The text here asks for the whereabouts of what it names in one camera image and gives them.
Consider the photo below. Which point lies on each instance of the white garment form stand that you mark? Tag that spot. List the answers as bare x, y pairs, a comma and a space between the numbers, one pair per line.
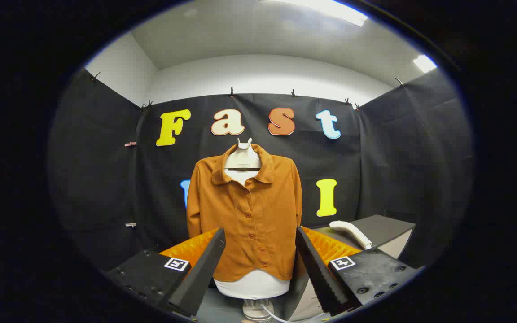
243, 157

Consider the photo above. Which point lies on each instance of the grey side table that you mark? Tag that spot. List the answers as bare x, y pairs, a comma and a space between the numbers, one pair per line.
384, 226

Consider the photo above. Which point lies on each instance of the small ceiling light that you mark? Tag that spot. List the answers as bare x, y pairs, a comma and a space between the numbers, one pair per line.
424, 63

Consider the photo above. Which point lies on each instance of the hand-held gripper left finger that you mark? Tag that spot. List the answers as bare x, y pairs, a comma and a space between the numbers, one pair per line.
204, 269

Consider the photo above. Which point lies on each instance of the long ceiling light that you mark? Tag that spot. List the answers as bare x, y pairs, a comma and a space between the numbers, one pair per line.
330, 9

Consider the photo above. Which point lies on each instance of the black backdrop cloth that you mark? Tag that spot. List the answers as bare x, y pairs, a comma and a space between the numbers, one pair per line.
375, 157

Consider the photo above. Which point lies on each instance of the pink cloth clip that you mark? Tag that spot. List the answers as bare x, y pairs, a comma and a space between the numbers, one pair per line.
130, 144

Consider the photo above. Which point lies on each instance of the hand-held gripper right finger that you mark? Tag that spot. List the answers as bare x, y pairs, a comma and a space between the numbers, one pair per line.
317, 269

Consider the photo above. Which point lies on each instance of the row of black cloth clips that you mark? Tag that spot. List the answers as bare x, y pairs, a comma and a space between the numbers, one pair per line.
231, 92

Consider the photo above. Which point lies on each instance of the orange-brown button shirt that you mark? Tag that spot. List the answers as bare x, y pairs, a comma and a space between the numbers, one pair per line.
249, 215

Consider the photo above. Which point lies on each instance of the white garment steamer head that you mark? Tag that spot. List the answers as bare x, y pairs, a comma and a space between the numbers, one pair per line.
350, 229

